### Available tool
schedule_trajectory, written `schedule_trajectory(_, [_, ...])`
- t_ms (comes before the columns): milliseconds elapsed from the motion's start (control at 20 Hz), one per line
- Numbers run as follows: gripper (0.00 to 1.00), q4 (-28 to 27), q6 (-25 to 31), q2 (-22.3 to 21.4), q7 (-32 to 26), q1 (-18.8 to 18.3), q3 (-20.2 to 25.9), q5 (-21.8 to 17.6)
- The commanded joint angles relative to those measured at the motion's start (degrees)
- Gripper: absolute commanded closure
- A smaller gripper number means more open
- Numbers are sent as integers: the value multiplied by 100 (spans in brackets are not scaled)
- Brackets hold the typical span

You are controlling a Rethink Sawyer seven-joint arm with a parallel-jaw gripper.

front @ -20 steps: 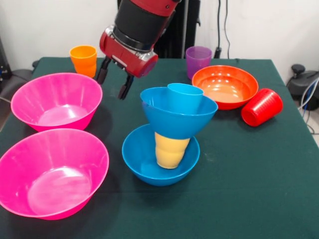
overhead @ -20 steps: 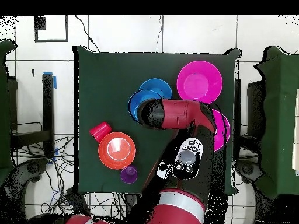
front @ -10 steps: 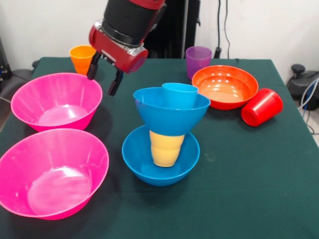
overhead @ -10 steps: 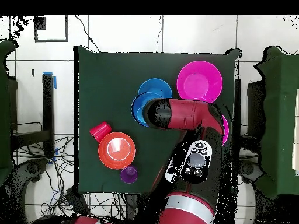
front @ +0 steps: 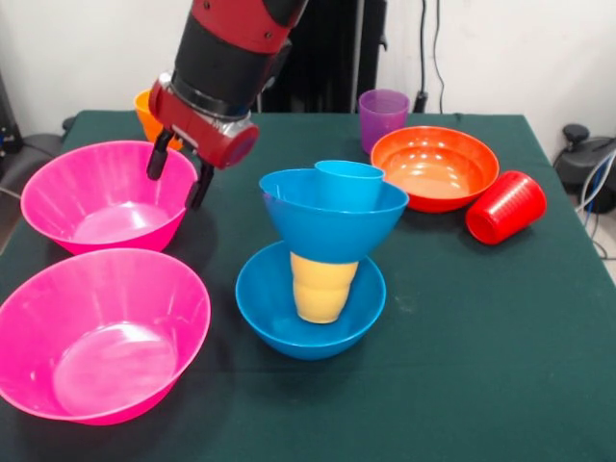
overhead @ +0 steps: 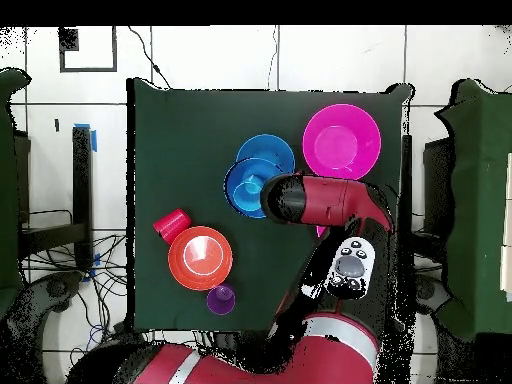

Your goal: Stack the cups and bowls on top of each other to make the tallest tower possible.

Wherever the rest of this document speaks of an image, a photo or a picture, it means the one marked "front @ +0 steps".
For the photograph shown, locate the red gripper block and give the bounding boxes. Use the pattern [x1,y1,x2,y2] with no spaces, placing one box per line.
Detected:
[145,82,261,211]

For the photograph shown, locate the pink plastic bowl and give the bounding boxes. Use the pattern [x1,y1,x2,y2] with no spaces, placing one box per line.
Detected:
[19,140,199,255]
[0,247,212,426]

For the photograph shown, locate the blue plastic bowl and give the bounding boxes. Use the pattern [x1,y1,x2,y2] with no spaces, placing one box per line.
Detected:
[258,167,410,264]
[235,240,387,362]

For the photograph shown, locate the light blue plastic cup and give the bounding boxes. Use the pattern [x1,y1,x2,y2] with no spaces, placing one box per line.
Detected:
[315,160,385,211]

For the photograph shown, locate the yellow plastic cup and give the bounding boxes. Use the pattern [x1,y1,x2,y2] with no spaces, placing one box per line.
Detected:
[290,252,360,324]

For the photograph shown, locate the red plastic cup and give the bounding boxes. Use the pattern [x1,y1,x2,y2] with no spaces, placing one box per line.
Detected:
[464,169,548,246]

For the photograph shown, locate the orange plastic cup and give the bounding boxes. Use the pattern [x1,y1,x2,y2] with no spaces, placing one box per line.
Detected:
[133,89,185,151]

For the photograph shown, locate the purple plastic cup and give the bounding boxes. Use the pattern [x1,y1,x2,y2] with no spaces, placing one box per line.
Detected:
[358,89,411,155]

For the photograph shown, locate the red-orange plastic bowl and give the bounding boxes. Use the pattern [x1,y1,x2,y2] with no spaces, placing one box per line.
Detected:
[370,125,501,214]

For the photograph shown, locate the dark green table cloth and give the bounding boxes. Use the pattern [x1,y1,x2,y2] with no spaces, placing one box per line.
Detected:
[0,109,616,462]

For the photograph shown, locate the black upright post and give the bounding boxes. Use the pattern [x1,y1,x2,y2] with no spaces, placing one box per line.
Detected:
[254,0,389,115]

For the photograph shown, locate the black cable with plug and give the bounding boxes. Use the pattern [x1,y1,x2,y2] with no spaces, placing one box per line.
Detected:
[414,0,449,116]

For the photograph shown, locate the tangle of floor cables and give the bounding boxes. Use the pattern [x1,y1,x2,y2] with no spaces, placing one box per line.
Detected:
[575,153,616,261]

